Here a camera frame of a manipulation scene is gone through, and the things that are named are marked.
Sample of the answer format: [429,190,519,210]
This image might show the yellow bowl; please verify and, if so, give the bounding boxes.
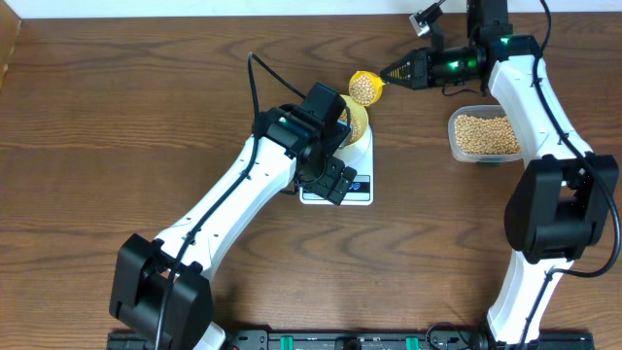
[341,94,368,148]

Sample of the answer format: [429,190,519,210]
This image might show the soybeans pile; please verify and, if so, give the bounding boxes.
[454,115,520,155]

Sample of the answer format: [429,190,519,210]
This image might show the right black cable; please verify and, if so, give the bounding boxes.
[432,0,622,350]

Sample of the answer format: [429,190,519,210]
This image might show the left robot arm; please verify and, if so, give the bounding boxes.
[110,83,357,349]

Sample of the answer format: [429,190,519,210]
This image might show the white digital kitchen scale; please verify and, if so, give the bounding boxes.
[297,122,374,206]

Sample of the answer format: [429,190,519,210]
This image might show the yellow measuring scoop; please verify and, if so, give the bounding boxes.
[349,71,386,107]

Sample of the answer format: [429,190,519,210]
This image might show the soybeans in bowl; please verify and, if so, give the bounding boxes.
[339,110,363,146]

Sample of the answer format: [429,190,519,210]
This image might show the black cable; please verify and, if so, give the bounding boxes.
[154,52,307,350]
[432,0,622,350]

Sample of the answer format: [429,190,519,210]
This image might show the clear plastic container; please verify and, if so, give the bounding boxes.
[448,105,522,163]

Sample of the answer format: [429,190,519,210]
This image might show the left black cable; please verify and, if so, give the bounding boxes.
[154,52,307,350]

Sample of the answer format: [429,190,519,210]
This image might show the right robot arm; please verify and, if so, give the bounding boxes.
[380,1,621,349]

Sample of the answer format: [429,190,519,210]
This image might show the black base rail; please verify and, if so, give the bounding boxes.
[105,328,596,350]

